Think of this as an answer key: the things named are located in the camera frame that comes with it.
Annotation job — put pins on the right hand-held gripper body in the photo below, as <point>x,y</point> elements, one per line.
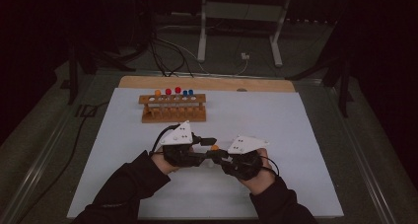
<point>246,166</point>

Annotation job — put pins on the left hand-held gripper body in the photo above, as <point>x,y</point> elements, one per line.
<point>180,136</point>

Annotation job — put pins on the orange capped test tube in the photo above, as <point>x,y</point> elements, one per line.
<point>214,147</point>
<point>157,92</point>

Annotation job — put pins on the wooden test tube rack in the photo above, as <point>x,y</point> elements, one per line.
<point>174,117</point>

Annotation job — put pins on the blue capped test tube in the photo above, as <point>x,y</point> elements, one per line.
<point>185,92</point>
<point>191,92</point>

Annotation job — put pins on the person's right hand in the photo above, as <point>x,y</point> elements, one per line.
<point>263,179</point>

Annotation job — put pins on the person's left hand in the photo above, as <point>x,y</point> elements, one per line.
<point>162,163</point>

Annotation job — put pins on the white table mat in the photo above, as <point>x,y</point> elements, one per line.
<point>210,197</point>

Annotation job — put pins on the white plug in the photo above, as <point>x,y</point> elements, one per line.
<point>245,56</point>

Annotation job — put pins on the white metal stand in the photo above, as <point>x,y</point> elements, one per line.
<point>202,36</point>

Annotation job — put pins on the black stand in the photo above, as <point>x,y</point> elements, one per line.
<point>344,92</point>
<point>73,79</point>

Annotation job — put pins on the aluminium frame rail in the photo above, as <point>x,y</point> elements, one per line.
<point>364,164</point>
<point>39,171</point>

